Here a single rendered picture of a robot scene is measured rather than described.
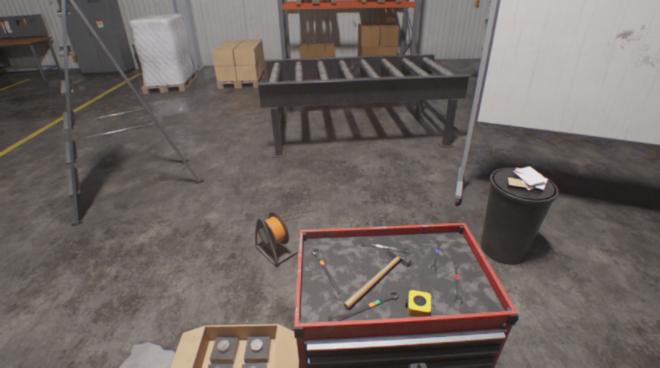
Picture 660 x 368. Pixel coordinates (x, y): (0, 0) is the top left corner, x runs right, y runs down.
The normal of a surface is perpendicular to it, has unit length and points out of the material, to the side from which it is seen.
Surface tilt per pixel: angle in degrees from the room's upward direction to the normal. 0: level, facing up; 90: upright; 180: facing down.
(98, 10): 90
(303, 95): 90
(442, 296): 0
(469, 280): 0
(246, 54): 90
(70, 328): 0
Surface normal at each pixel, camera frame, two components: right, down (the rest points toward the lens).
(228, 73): 0.04, 0.48
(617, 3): -0.38, 0.46
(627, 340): -0.02, -0.88
